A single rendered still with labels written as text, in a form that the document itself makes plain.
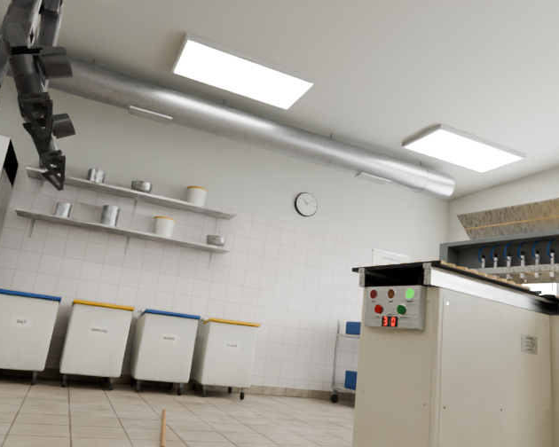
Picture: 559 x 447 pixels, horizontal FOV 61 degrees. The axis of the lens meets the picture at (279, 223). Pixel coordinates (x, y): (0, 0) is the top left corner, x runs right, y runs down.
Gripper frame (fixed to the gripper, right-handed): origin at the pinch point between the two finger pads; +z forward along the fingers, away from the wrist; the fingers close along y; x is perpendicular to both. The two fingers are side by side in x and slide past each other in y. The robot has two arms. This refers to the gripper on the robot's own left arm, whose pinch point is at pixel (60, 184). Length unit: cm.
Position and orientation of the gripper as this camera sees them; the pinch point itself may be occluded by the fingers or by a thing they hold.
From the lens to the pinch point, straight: 164.8
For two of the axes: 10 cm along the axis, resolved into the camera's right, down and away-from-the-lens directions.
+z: 3.8, 9.2, -0.2
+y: -4.4, 2.0, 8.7
